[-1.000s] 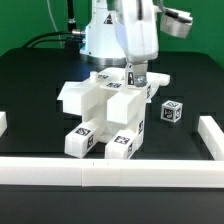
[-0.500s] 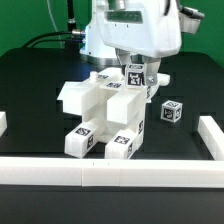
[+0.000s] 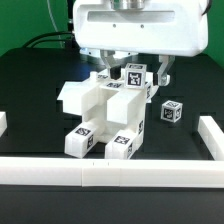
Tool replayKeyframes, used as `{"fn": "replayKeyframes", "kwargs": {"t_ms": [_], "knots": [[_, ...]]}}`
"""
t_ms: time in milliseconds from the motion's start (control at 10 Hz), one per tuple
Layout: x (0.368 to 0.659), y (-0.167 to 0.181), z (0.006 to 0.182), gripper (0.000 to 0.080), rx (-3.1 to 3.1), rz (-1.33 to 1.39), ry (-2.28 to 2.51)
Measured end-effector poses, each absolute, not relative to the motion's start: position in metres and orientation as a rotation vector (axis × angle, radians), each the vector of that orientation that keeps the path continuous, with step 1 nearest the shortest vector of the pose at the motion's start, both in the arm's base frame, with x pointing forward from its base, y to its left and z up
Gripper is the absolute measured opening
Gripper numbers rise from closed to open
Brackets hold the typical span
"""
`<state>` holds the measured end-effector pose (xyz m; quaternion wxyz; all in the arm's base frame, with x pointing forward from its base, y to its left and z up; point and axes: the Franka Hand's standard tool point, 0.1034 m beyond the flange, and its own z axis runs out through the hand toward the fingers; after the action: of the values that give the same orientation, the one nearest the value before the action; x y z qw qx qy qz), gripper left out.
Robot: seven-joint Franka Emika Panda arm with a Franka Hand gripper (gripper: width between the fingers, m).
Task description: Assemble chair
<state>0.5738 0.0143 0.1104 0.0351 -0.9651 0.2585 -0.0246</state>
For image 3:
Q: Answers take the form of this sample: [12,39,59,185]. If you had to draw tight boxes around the white fence bar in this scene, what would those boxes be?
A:
[0,157,224,188]
[198,116,224,161]
[0,111,7,137]

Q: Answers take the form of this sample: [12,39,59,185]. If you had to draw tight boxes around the white chair back frame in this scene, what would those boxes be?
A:
[58,69,159,126]

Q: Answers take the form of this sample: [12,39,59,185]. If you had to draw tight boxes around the black vertical pole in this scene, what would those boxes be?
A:
[66,0,75,31]

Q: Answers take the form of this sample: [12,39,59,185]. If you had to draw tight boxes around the white left fence bar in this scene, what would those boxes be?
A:
[0,111,7,137]

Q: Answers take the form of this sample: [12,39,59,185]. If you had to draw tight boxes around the white front fence bar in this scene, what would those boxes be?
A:
[0,157,224,188]

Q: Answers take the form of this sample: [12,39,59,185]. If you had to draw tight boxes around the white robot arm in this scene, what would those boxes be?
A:
[73,0,212,86]

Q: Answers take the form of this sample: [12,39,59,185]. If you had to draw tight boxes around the white right fence bar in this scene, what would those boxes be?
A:
[198,116,224,161]

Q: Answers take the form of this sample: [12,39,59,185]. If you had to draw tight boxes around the black cable with connector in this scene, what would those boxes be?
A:
[21,31,75,49]

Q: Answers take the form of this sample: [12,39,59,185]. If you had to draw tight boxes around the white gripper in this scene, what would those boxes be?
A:
[73,0,209,86]

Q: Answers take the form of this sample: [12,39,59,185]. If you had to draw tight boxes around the white tagged cube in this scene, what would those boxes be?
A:
[161,100,183,123]
[125,63,147,89]

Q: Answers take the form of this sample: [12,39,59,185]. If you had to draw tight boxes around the white chair seat part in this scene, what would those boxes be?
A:
[82,72,147,143]

